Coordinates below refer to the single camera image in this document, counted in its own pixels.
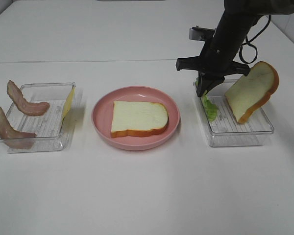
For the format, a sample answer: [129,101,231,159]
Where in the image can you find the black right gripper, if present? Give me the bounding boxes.
[175,40,250,97]

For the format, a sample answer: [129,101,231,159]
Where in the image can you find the green lettuce leaf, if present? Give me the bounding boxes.
[199,90,219,122]

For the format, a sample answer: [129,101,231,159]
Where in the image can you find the bread slice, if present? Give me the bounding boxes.
[225,61,279,124]
[110,101,169,138]

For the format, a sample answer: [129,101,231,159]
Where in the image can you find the bacon strip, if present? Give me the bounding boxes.
[7,80,50,116]
[0,107,36,149]

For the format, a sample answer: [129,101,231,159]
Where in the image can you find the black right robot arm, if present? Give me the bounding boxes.
[176,0,294,97]

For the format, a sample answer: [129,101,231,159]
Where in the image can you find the right clear plastic tray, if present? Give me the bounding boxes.
[195,79,274,147]

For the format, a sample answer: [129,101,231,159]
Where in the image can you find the clear plastic tray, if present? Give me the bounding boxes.
[195,79,274,147]
[0,82,80,153]

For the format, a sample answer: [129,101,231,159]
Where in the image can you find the pink round plate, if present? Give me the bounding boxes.
[92,86,180,151]

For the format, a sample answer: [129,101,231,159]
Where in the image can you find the yellow cheese slice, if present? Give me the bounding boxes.
[60,87,75,129]

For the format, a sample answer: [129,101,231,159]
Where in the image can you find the left clear plastic tray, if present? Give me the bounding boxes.
[0,82,80,153]

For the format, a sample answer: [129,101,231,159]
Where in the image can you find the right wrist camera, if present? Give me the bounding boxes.
[189,26,215,42]

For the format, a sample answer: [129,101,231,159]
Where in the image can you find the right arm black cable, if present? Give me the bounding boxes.
[238,14,271,65]

